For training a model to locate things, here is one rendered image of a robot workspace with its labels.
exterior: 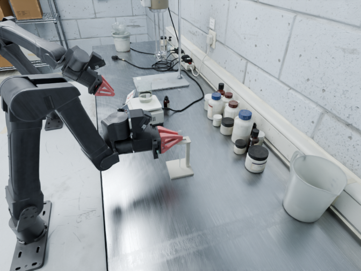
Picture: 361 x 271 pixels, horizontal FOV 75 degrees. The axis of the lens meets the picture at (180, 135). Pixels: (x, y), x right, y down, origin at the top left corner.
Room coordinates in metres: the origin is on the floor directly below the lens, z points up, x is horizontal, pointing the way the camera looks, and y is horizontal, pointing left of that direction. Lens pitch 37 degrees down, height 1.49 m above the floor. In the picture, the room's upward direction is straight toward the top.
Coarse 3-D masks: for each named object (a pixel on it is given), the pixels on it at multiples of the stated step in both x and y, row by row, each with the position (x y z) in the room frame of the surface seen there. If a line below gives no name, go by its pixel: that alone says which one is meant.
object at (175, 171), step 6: (186, 138) 0.60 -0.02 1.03; (180, 144) 0.57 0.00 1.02; (186, 144) 0.59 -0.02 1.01; (186, 150) 0.59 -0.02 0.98; (186, 156) 0.59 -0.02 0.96; (168, 162) 0.61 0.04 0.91; (174, 162) 0.61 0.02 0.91; (180, 162) 0.61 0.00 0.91; (186, 162) 0.59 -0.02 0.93; (168, 168) 0.58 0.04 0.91; (174, 168) 0.58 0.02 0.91; (180, 168) 0.58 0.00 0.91; (186, 168) 0.58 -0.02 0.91; (174, 174) 0.55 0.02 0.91; (180, 174) 0.55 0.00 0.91; (186, 174) 0.55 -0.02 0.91; (192, 174) 0.56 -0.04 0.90
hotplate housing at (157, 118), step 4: (128, 104) 0.92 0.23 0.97; (120, 108) 0.92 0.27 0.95; (152, 112) 0.85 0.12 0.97; (156, 112) 0.85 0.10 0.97; (160, 112) 0.86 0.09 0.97; (152, 116) 0.84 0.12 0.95; (156, 116) 0.85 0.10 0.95; (160, 116) 0.86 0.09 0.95; (152, 120) 0.84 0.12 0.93; (156, 120) 0.85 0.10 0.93; (160, 120) 0.85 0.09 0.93; (152, 124) 0.84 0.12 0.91; (156, 124) 0.85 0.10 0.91; (160, 124) 0.86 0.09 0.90
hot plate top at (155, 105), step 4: (132, 100) 0.92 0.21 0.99; (136, 100) 0.92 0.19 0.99; (156, 100) 0.92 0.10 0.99; (132, 104) 0.88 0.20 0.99; (136, 104) 0.88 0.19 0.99; (140, 104) 0.88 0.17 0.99; (144, 104) 0.88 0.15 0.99; (148, 104) 0.88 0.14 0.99; (152, 104) 0.88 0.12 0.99; (156, 104) 0.88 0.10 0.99; (160, 104) 0.88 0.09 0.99; (132, 108) 0.86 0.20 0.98; (136, 108) 0.85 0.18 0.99; (140, 108) 0.85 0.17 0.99; (144, 108) 0.85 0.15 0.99; (148, 108) 0.85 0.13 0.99; (152, 108) 0.85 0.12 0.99; (156, 108) 0.86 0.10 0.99; (160, 108) 0.86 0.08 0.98
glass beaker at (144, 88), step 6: (138, 84) 0.93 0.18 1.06; (144, 84) 0.94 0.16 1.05; (150, 84) 0.93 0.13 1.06; (138, 90) 0.90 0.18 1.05; (144, 90) 0.89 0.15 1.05; (150, 90) 0.90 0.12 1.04; (144, 96) 0.89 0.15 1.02; (150, 96) 0.90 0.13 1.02; (144, 102) 0.89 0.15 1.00; (150, 102) 0.90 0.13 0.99
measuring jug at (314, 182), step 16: (304, 160) 0.49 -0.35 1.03; (320, 160) 0.48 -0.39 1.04; (304, 176) 0.48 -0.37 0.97; (320, 176) 0.47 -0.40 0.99; (336, 176) 0.44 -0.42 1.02; (288, 192) 0.43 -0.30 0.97; (304, 192) 0.39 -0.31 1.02; (320, 192) 0.37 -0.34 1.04; (336, 192) 0.40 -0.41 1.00; (288, 208) 0.41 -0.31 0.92; (304, 208) 0.38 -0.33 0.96; (320, 208) 0.37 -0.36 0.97
